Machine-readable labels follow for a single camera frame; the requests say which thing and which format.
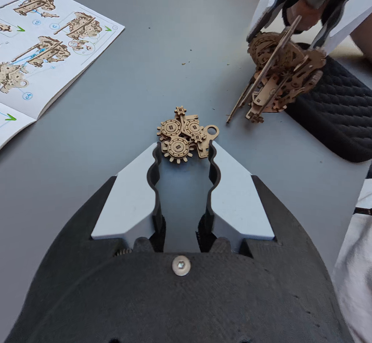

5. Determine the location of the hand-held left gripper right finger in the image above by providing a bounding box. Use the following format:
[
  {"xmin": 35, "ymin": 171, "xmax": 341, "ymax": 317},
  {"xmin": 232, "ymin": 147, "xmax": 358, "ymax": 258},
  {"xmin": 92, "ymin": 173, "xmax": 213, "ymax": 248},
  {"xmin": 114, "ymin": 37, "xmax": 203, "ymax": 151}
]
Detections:
[{"xmin": 196, "ymin": 141, "xmax": 276, "ymax": 253}]

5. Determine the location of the person's right forearm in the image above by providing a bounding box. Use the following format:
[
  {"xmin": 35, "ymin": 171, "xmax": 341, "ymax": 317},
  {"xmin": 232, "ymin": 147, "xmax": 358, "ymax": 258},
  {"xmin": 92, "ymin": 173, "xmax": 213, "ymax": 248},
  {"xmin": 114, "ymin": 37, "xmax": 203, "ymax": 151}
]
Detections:
[{"xmin": 350, "ymin": 23, "xmax": 372, "ymax": 57}]

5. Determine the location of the black quilted mat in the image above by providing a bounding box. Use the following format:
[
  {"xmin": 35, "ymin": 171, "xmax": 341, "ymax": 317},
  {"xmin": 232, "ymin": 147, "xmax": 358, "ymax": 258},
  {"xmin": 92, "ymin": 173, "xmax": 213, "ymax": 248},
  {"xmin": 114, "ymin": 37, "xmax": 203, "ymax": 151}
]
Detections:
[{"xmin": 283, "ymin": 43, "xmax": 372, "ymax": 163}]

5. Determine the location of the model instruction booklet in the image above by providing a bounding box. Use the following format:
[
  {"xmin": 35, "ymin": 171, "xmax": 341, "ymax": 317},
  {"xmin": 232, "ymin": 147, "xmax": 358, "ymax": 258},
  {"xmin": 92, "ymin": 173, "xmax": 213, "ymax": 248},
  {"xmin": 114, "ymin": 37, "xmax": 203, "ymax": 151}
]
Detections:
[{"xmin": 0, "ymin": 0, "xmax": 125, "ymax": 150}]

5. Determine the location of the person's right hand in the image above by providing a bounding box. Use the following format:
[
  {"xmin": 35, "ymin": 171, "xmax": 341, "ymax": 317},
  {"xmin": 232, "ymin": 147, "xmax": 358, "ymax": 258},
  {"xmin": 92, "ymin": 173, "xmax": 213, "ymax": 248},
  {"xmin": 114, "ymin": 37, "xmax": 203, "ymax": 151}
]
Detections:
[{"xmin": 288, "ymin": 0, "xmax": 346, "ymax": 32}]

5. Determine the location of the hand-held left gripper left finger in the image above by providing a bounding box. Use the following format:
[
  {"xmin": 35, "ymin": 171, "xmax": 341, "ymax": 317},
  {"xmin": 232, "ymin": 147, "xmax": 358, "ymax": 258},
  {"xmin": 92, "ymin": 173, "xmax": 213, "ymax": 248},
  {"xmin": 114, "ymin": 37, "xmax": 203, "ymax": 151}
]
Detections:
[{"xmin": 91, "ymin": 142, "xmax": 164, "ymax": 253}]

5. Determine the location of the wooden mechanical model body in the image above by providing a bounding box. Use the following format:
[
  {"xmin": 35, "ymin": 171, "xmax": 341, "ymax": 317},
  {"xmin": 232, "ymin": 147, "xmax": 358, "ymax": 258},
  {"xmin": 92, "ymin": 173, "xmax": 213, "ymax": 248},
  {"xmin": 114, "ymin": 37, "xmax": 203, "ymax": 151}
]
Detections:
[{"xmin": 227, "ymin": 16, "xmax": 327, "ymax": 124}]

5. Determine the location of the wooden gear assembly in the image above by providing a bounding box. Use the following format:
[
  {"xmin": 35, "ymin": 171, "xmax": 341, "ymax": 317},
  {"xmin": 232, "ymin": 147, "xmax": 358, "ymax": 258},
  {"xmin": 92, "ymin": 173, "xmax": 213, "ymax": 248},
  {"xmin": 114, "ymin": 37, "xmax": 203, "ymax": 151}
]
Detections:
[{"xmin": 157, "ymin": 106, "xmax": 220, "ymax": 163}]

